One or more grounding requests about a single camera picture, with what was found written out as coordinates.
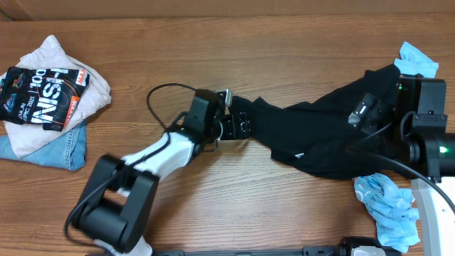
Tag light blue t-shirt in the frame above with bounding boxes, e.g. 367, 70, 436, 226
353, 42, 439, 253

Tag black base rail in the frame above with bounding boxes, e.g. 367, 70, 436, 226
152, 236, 402, 256

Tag blue folded jeans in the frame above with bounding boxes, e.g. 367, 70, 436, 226
1, 121, 87, 171

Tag black printed folded t-shirt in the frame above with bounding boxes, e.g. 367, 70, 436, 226
1, 67, 90, 132

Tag beige folded garment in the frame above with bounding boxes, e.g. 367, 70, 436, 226
1, 36, 111, 158

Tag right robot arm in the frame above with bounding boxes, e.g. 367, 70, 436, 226
396, 75, 454, 255

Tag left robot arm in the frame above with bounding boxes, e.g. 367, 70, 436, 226
63, 89, 250, 255

